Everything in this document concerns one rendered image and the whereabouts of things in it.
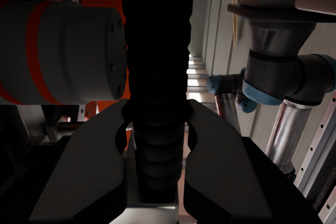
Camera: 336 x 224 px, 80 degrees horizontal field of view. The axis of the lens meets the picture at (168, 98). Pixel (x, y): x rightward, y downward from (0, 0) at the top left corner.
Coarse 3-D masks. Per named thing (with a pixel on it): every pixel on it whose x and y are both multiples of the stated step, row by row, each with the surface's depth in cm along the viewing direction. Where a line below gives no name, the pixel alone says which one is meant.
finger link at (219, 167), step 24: (192, 120) 10; (216, 120) 10; (192, 144) 10; (216, 144) 9; (240, 144) 9; (192, 168) 8; (216, 168) 8; (240, 168) 8; (192, 192) 7; (216, 192) 7; (240, 192) 7; (192, 216) 8; (216, 216) 7; (240, 216) 6; (264, 216) 6
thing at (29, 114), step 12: (0, 108) 30; (12, 108) 30; (24, 108) 31; (36, 108) 34; (0, 120) 31; (12, 120) 31; (24, 120) 31; (36, 120) 34; (24, 132) 32; (36, 132) 34; (12, 144) 33; (24, 144) 33; (12, 156) 34; (24, 156) 34; (24, 168) 36
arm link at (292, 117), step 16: (304, 64) 54; (320, 64) 54; (320, 80) 54; (288, 96) 60; (304, 96) 57; (320, 96) 57; (288, 112) 63; (304, 112) 61; (288, 128) 65; (272, 144) 71; (288, 144) 67; (272, 160) 72; (288, 160) 71; (288, 176) 73
